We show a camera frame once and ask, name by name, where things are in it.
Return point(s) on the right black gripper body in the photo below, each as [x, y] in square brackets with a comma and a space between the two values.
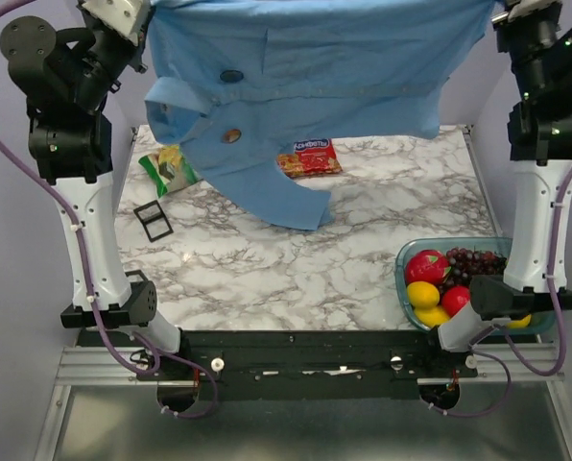
[528, 39]

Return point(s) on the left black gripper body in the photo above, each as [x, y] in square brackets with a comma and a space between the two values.
[99, 61]

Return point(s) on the light blue shirt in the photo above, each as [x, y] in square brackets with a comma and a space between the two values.
[312, 69]

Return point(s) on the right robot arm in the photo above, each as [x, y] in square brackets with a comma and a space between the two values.
[540, 134]

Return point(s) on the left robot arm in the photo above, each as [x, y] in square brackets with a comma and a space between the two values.
[72, 150]

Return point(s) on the green chips bag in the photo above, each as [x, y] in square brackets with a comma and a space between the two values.
[169, 170]

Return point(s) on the dark purple grape bunch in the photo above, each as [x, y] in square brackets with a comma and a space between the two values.
[465, 264]

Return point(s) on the red dragon fruit toy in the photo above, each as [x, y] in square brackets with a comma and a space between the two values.
[429, 266]

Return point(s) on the red candy bag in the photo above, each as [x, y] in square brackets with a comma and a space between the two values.
[314, 157]

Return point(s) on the red apple toy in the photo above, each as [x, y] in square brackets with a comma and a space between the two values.
[455, 299]

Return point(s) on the yellow lemon upper left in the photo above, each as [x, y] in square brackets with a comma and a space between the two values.
[422, 294]

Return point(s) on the yellow lemon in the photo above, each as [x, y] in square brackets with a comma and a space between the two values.
[432, 317]
[422, 294]

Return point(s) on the teal plastic fruit container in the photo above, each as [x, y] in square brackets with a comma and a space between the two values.
[500, 245]

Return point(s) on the yellow lemon lower left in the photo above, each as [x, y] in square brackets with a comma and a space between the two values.
[432, 317]

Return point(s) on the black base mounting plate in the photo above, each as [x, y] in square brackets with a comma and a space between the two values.
[306, 365]

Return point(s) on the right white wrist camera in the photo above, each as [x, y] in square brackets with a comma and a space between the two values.
[514, 9]

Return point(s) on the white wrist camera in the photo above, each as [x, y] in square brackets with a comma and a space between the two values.
[125, 17]
[514, 9]

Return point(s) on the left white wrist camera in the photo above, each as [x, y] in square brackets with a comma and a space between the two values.
[125, 17]

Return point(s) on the black double frame stand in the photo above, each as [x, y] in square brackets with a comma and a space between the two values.
[154, 221]

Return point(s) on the aluminium rail frame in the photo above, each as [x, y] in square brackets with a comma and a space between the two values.
[100, 411]

